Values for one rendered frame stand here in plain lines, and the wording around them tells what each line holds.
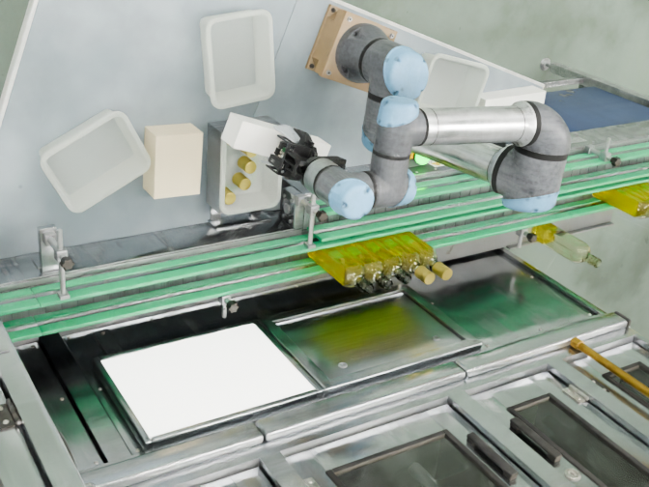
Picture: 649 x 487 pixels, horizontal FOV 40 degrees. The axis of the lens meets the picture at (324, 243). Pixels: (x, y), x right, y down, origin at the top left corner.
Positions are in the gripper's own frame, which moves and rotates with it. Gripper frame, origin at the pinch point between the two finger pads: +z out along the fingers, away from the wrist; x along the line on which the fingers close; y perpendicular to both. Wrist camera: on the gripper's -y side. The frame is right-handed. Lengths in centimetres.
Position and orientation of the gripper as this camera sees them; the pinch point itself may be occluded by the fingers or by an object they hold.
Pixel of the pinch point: (279, 143)
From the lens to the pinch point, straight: 198.7
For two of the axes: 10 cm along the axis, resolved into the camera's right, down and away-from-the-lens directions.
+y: -7.8, -1.5, -6.1
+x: -3.7, 9.0, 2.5
